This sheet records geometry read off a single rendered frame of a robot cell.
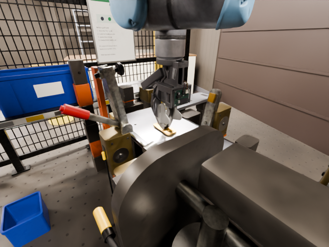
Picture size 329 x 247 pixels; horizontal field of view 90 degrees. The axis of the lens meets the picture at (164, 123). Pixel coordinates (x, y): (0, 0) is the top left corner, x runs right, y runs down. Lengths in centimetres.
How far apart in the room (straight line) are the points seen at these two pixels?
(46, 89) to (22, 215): 45
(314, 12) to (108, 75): 251
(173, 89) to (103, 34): 63
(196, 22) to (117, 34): 74
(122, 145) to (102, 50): 63
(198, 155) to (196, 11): 20
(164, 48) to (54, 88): 47
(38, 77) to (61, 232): 53
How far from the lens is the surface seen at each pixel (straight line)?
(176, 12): 29
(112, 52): 98
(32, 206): 80
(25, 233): 73
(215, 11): 27
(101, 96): 50
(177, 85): 42
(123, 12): 32
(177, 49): 42
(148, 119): 61
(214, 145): 18
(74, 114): 39
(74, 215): 75
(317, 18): 267
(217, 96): 56
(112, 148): 43
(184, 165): 16
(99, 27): 97
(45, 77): 74
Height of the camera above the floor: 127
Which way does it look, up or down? 28 degrees down
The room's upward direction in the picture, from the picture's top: straight up
